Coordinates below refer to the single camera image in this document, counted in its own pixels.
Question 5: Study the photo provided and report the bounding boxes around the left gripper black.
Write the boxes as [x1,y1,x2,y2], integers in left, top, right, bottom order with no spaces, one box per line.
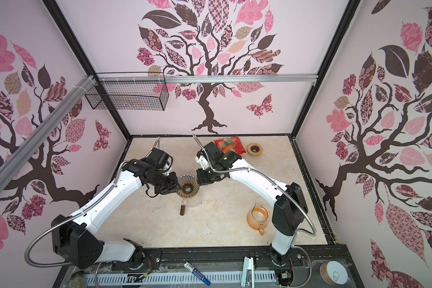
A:
[146,169,181,195]

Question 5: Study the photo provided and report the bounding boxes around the clear ribbed glass dripper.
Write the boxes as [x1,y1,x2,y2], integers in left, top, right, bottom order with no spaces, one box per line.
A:
[176,174,200,199]

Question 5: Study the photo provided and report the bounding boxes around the clear glass carafe brown handle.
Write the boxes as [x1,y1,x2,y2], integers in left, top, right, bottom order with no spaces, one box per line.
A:
[180,194,204,216]

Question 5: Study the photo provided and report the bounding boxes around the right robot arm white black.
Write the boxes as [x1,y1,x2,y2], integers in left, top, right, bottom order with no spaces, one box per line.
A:
[196,142,310,266]

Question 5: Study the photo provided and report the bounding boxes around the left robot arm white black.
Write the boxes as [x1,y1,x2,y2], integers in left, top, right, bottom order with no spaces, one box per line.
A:
[51,148,179,270]

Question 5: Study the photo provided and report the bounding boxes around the red snack bag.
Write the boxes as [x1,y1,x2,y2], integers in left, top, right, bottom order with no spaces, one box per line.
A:
[214,136,246,155]

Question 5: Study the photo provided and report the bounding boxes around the orange glass pitcher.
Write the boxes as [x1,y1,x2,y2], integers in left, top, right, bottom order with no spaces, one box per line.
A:
[247,204,269,235]

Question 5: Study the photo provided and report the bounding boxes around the blue white marker pen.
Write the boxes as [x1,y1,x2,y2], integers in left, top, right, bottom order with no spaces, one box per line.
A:
[184,262,211,286]

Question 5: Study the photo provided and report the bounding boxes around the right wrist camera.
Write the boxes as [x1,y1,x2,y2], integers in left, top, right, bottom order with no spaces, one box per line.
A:
[195,155,210,170]

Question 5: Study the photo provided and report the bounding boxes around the tan wooden ring right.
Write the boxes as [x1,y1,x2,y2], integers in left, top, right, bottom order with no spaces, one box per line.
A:
[246,143,264,157]

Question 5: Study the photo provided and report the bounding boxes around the right metal conduit cable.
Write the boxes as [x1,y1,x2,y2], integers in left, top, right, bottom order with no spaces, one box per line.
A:
[192,134,318,238]

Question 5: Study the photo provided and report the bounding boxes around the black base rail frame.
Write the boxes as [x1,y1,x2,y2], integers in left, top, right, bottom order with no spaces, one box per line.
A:
[53,244,364,288]

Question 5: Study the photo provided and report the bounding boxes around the black wire basket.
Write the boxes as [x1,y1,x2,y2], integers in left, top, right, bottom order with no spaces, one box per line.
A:
[85,72,169,111]

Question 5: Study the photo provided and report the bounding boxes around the white slotted cable duct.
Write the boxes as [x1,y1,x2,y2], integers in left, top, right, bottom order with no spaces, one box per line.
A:
[86,270,277,288]

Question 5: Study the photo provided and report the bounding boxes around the back aluminium rail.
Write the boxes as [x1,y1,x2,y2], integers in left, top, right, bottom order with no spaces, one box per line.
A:
[98,74,318,84]

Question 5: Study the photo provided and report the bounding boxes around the aluminium rail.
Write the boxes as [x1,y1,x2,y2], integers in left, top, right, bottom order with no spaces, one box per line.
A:
[0,76,96,193]
[98,74,318,84]

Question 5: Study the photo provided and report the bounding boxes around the left aluminium rail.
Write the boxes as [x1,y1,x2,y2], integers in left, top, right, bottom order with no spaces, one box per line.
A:
[0,76,96,193]

